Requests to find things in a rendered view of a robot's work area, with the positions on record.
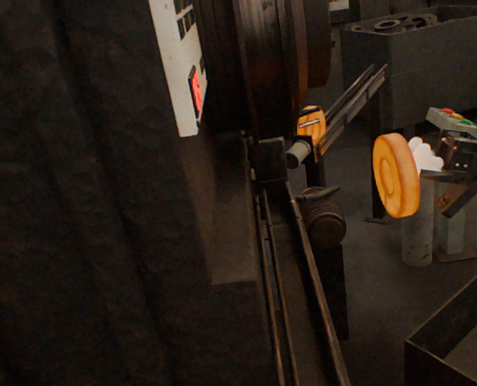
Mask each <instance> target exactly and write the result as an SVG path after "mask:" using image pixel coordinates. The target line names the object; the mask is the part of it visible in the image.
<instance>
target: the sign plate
mask: <svg viewBox="0 0 477 386"><path fill-rule="evenodd" d="M182 1H183V0H182ZM148 3H149V8H150V13H151V17H152V21H153V24H154V31H155V34H156V38H157V41H158V48H159V51H160V56H161V59H162V65H163V69H164V72H165V76H166V80H167V86H168V89H169V94H170V98H171V104H172V108H173V111H174V115H175V121H176V125H177V129H178V132H179V136H180V137H186V136H191V135H196V134H198V132H199V128H200V119H201V114H202V110H203V106H204V98H205V92H206V87H207V83H208V76H206V72H205V68H204V60H203V56H202V51H201V47H200V43H199V35H198V31H197V26H196V22H195V15H194V11H193V5H192V3H191V4H190V2H189V6H187V7H185V6H184V2H183V9H182V10H181V11H177V8H176V5H177V4H175V3H176V1H175V0H148ZM196 70H197V72H198V75H199V85H198V82H197V78H196V79H195V80H196V83H197V88H198V87H199V86H200V87H201V91H202V98H203V100H202V101H201V103H202V104H201V106H200V105H199V107H200V111H199V109H198V105H197V101H196V95H195V89H194V83H193V80H194V78H195V75H196ZM199 89H200V88H199Z"/></svg>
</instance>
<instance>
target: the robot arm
mask: <svg viewBox="0 0 477 386"><path fill-rule="evenodd" d="M448 131H450V132H457V133H460V134H459V136H458V137H456V136H454V135H453V134H452V133H449V134H448V135H447V132H448ZM446 135H447V138H446ZM438 140H439V143H438V147H437V150H438V151H437V153H436V157H434V152H433V151H432V150H430V146H429V145H428V144H425V143H422V140H421V139H420V138H412V139H411V140H410V141H409V147H410V149H411V151H412V153H413V156H414V160H415V163H416V166H417V173H418V177H420V178H423V179H429V180H433V181H436V182H441V183H452V184H451V185H450V186H449V187H448V188H447V189H446V190H445V191H444V192H443V193H442V194H441V195H440V196H439V197H438V198H437V199H436V200H435V201H434V206H435V207H436V208H437V209H438V211H439V212H440V213H441V214H442V215H444V216H445V217H446V218H449V219H450V218H451V217H453V216H454V215H455V214H456V213H457V212H458V211H459V210H460V209H461V208H462V207H463V206H464V205H465V204H466V203H467V202H468V201H469V200H470V199H472V198H473V197H474V196H475V195H476V194H477V134H472V133H469V132H468V131H462V130H455V129H442V131H441V133H440V136H439V139H438Z"/></svg>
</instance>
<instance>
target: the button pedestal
mask: <svg viewBox="0 0 477 386"><path fill-rule="evenodd" d="M439 110H440V111H441V112H439V111H437V110H436V108H431V107H430V108H429V111H428V113H427V115H426V119H427V120H428V121H430V122H431V123H433V124H434V125H436V126H437V127H438V128H440V129H441V131H442V129H455V130H462V131H468V132H469V133H472V134H477V125H476V124H475V123H473V122H472V123H471V125H468V124H465V123H462V122H461V121H460V120H461V119H459V118H455V117H452V116H451V114H452V113H446V112H444V111H442V109H439ZM443 113H444V114H447V115H448V116H450V117H447V116H445V115H443ZM453 113H455V112H453ZM456 114H457V113H456ZM452 119H453V120H456V121H458V122H460V123H457V122H455V121H453V120H452ZM449 133H452V134H453V135H454V136H456V137H458V136H459V134H460V133H457V132H450V131H448V132H447V135H448V134H449ZM447 135H446V138H447ZM451 184H452V183H441V182H439V191H438V197H439V196H440V195H441V194H442V193H443V192H444V191H445V190H446V189H447V188H448V187H449V186H450V185H451ZM465 207H466V204H465V205H464V206H463V207H462V208H461V209H460V210H459V211H458V212H457V213H456V214H455V215H454V216H453V217H451V218H450V219H449V218H446V217H445V216H444V215H442V214H441V213H440V212H438V236H434V237H432V253H433V255H434V256H435V257H436V259H437V260H438V262H439V263H440V264H441V265H442V264H448V263H453V262H459V261H469V260H474V259H477V254H476V253H475V252H474V251H473V250H472V249H471V247H470V246H469V245H468V244H467V243H466V242H465V241H464V240H463V233H464V220H465Z"/></svg>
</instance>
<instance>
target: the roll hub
mask: <svg viewBox="0 0 477 386"><path fill-rule="evenodd" d="M302 5H303V13H304V20H305V28H306V49H307V89H309V88H318V87H323V86H325V85H326V83H327V81H328V78H329V74H330V68H331V20H330V11H329V2H328V0H302Z"/></svg>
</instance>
